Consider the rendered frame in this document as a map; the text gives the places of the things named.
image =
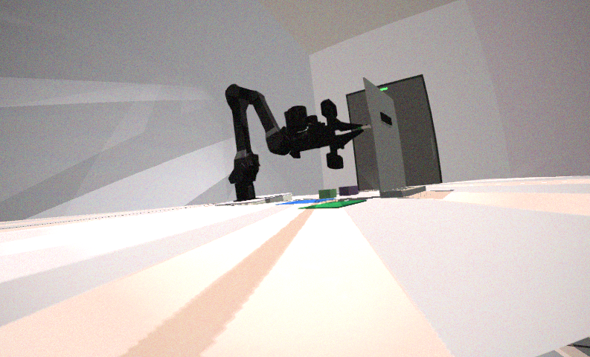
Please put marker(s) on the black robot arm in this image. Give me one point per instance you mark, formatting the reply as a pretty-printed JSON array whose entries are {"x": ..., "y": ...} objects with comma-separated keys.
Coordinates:
[{"x": 289, "y": 139}]

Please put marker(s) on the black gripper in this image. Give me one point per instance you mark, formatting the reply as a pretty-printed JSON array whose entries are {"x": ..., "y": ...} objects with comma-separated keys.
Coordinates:
[{"x": 334, "y": 142}]

